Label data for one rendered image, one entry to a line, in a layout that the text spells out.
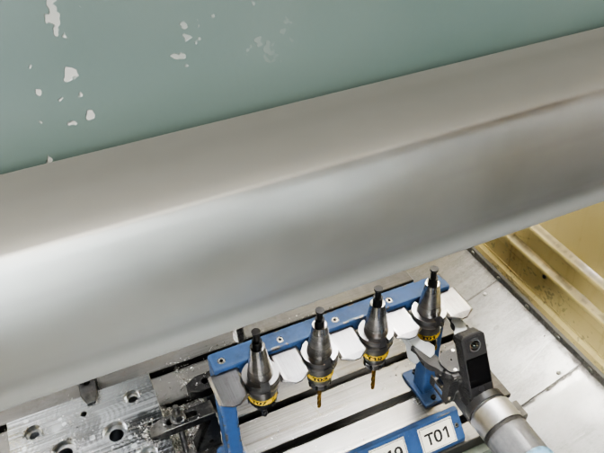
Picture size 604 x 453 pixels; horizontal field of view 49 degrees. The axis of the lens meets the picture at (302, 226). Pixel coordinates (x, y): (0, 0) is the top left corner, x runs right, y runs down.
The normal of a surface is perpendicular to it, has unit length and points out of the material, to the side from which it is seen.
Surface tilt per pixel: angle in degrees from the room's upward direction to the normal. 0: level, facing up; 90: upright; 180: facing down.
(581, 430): 24
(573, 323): 90
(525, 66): 0
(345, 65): 90
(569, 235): 90
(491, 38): 90
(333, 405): 0
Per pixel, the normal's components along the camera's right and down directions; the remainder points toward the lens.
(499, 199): 0.41, 0.57
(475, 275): -0.40, -0.59
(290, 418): -0.03, -0.77
